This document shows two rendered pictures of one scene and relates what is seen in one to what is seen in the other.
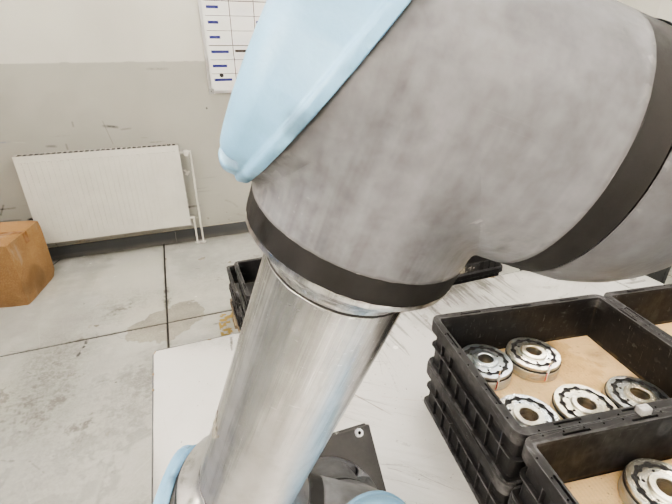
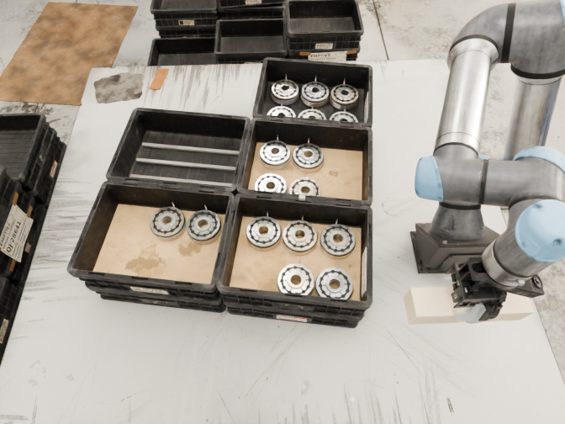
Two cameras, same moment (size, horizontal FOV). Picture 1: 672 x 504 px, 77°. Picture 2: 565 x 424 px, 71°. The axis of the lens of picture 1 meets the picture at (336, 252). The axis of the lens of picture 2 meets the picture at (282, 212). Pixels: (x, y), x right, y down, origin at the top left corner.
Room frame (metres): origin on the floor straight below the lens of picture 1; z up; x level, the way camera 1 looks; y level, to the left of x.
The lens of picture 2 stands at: (1.05, -0.30, 1.90)
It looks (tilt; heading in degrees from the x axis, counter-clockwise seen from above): 60 degrees down; 199
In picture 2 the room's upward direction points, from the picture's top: straight up
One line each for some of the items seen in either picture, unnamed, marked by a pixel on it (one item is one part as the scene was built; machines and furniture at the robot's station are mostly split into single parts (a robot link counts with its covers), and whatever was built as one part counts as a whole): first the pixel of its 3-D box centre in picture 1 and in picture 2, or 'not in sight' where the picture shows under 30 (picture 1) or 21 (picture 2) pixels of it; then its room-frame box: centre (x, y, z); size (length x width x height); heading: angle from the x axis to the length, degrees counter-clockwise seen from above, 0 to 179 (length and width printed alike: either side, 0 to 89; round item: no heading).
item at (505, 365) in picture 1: (485, 361); (334, 284); (0.65, -0.29, 0.86); 0.10 x 0.10 x 0.01
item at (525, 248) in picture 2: not in sight; (536, 237); (0.69, -0.04, 1.39); 0.09 x 0.08 x 0.11; 179
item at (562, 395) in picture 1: (585, 406); (299, 235); (0.53, -0.43, 0.86); 0.10 x 0.10 x 0.01
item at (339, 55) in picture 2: not in sight; (327, 63); (-0.77, -0.67, 0.41); 0.31 x 0.02 x 0.16; 111
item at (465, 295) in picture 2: not in sight; (483, 278); (0.69, -0.05, 1.23); 0.09 x 0.08 x 0.12; 111
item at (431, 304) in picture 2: not in sight; (465, 304); (0.68, -0.02, 1.07); 0.24 x 0.06 x 0.06; 111
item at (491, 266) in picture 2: not in sight; (510, 262); (0.69, -0.04, 1.31); 0.08 x 0.08 x 0.05
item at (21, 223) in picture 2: not in sight; (16, 231); (0.69, -1.63, 0.41); 0.31 x 0.02 x 0.16; 21
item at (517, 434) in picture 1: (566, 354); (298, 247); (0.60, -0.42, 0.92); 0.40 x 0.30 x 0.02; 102
